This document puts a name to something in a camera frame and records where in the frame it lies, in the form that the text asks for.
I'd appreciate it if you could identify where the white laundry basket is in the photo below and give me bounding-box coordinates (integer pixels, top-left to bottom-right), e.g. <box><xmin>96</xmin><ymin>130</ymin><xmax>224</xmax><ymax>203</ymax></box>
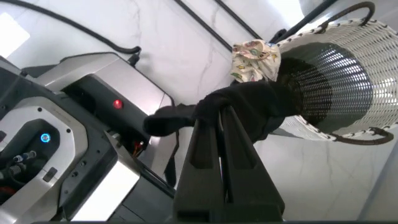
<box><xmin>273</xmin><ymin>1</ymin><xmax>398</xmax><ymax>146</ymax></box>

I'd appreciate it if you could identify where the cream printed garment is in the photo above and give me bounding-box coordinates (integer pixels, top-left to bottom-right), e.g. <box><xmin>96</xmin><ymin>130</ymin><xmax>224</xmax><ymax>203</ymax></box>
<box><xmin>229</xmin><ymin>39</ymin><xmax>282</xmax><ymax>84</ymax></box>

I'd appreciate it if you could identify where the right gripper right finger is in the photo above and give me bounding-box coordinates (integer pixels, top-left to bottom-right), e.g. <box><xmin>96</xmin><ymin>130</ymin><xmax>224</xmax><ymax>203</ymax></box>
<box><xmin>222</xmin><ymin>105</ymin><xmax>285</xmax><ymax>222</ymax></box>

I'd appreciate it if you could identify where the black cable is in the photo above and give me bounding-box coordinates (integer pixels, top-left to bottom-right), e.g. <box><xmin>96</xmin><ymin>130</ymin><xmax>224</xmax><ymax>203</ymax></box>
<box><xmin>0</xmin><ymin>0</ymin><xmax>142</xmax><ymax>67</ymax></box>

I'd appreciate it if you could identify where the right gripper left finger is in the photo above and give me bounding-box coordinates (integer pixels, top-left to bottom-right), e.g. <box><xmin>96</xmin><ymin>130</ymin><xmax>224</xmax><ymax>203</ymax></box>
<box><xmin>172</xmin><ymin>111</ymin><xmax>226</xmax><ymax>222</ymax></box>

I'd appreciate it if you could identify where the black garment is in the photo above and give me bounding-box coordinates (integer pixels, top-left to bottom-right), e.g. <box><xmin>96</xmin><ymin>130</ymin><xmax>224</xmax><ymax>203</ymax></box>
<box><xmin>142</xmin><ymin>79</ymin><xmax>304</xmax><ymax>146</ymax></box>

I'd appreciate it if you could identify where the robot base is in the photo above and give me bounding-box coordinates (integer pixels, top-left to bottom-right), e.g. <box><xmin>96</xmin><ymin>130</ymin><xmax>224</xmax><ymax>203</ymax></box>
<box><xmin>0</xmin><ymin>52</ymin><xmax>180</xmax><ymax>222</ymax></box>

